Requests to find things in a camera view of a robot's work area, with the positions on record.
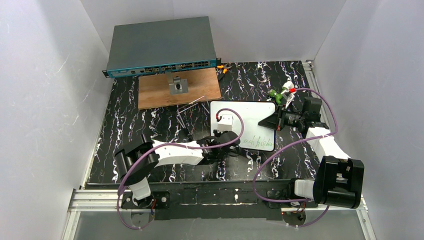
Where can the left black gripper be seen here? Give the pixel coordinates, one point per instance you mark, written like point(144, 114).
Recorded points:
point(216, 133)

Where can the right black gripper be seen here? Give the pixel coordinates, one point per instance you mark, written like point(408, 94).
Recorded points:
point(280, 118)

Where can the white whiteboard black frame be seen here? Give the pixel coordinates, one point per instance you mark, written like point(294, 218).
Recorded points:
point(254, 137)

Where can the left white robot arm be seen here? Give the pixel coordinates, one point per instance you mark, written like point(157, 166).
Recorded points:
point(136, 159)

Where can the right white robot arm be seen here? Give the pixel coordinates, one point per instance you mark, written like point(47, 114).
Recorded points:
point(339, 178)

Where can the green white marker tool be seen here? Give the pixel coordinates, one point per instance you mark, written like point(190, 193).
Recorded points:
point(278, 95)

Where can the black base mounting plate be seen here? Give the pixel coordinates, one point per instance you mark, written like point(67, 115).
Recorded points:
point(214, 200)

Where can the brown wooden board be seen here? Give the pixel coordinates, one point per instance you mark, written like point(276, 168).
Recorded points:
point(154, 90)

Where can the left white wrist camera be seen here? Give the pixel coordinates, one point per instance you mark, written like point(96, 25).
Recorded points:
point(224, 123)

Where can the orange handled pliers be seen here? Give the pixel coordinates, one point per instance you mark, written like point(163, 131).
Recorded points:
point(224, 69)

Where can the grey metal stand bracket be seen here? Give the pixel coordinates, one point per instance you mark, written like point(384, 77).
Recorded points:
point(176, 84)

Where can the grey network switch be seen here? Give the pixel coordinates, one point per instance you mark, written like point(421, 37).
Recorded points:
point(157, 47)

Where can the aluminium rail frame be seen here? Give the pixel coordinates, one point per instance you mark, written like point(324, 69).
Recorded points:
point(123, 122)

